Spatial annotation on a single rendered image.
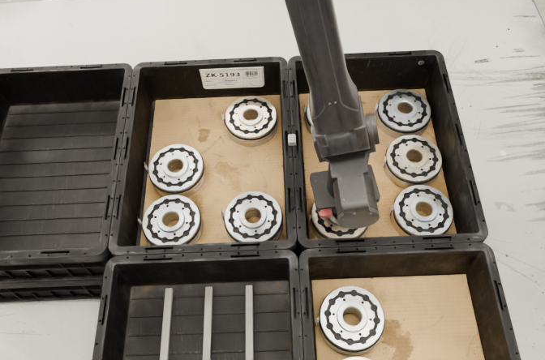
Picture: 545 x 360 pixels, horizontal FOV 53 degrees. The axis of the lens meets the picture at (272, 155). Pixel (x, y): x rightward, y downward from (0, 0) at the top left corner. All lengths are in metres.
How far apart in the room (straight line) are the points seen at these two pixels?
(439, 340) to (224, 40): 0.88
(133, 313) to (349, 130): 0.49
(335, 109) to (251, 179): 0.40
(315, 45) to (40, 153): 0.72
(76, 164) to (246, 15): 0.63
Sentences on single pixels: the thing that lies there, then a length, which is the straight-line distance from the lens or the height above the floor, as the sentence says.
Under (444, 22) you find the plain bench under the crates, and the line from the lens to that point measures 1.52.
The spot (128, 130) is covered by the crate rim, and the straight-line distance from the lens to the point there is 1.02.
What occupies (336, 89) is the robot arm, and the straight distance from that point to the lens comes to 0.65.
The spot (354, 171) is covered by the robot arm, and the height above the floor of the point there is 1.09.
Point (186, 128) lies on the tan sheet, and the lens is 1.12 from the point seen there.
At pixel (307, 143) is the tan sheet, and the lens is 1.08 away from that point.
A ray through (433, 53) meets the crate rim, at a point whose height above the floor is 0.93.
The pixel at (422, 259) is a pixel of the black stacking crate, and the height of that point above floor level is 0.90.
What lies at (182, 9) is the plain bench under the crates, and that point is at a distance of 1.54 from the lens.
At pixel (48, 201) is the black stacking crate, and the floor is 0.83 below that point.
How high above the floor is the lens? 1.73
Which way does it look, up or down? 58 degrees down
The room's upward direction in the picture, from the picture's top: 4 degrees counter-clockwise
